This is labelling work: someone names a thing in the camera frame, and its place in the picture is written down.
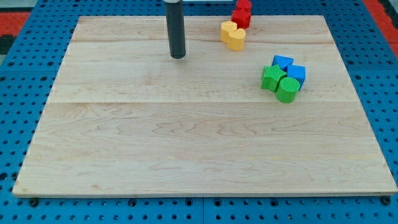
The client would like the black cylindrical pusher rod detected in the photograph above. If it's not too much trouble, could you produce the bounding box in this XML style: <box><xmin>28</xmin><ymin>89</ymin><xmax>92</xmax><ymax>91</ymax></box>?
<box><xmin>164</xmin><ymin>0</ymin><xmax>186</xmax><ymax>59</ymax></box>

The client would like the blue triangle block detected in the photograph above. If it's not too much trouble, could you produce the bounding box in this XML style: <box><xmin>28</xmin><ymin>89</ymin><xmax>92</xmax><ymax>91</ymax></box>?
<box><xmin>271</xmin><ymin>55</ymin><xmax>294</xmax><ymax>72</ymax></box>

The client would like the blue cube block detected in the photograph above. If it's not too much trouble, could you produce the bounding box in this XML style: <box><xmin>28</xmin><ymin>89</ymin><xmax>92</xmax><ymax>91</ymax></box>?
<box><xmin>287</xmin><ymin>65</ymin><xmax>306</xmax><ymax>90</ymax></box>

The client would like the yellow pentagon block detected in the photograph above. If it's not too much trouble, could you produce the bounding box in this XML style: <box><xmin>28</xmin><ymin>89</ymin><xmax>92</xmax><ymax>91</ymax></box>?
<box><xmin>220</xmin><ymin>21</ymin><xmax>238</xmax><ymax>43</ymax></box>

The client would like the red cylinder block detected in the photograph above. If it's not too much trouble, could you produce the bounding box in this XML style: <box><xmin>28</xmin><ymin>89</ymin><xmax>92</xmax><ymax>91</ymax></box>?
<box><xmin>235</xmin><ymin>0</ymin><xmax>252</xmax><ymax>13</ymax></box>

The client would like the yellow heart block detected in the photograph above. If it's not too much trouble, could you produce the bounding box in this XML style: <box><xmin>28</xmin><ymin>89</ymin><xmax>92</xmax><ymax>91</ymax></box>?
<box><xmin>227</xmin><ymin>29</ymin><xmax>246</xmax><ymax>51</ymax></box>

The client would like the red star block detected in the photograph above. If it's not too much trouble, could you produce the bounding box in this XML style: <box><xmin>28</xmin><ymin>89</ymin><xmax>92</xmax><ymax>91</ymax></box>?
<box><xmin>231</xmin><ymin>9</ymin><xmax>251</xmax><ymax>29</ymax></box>

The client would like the green star block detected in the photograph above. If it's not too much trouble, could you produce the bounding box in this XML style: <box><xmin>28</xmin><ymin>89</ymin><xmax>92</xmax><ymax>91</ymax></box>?
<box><xmin>261</xmin><ymin>65</ymin><xmax>287</xmax><ymax>93</ymax></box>

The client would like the light wooden board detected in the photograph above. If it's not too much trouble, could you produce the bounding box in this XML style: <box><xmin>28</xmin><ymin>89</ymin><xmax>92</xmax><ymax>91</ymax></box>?
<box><xmin>13</xmin><ymin>16</ymin><xmax>397</xmax><ymax>198</ymax></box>

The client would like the green cylinder block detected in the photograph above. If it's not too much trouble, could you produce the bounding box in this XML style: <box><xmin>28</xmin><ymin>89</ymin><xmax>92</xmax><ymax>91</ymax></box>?
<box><xmin>276</xmin><ymin>77</ymin><xmax>300</xmax><ymax>103</ymax></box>

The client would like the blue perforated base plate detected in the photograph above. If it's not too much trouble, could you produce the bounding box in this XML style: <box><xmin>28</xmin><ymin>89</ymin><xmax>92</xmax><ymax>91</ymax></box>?
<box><xmin>1</xmin><ymin>1</ymin><xmax>397</xmax><ymax>223</ymax></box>

